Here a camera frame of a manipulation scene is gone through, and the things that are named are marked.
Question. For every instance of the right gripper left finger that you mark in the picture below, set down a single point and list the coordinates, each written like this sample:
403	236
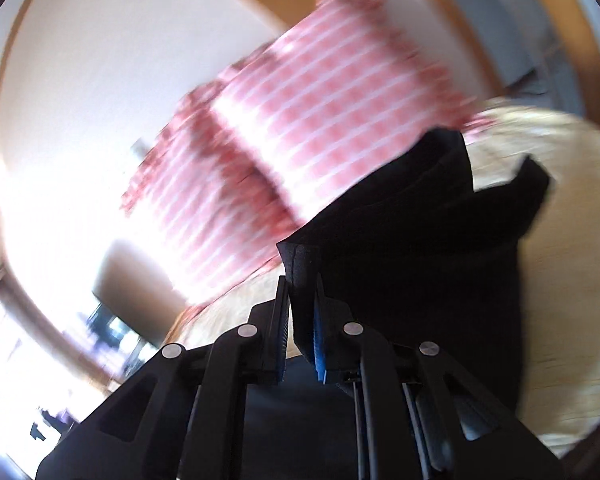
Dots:
182	415

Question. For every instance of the polka dot pillow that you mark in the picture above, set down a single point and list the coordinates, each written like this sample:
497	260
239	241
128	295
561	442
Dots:
217	216
334	98

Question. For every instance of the wooden door frame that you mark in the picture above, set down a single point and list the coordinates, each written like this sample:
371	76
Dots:
535	51

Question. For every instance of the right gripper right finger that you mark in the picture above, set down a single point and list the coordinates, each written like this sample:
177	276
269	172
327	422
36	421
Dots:
419	414

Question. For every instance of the right polka dot pillow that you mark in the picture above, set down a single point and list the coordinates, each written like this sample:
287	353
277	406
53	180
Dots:
334	98

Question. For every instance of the left polka dot pillow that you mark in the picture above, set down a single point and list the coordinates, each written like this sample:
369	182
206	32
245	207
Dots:
217	216

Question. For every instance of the black pants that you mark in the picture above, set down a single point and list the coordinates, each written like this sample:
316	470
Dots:
419	254

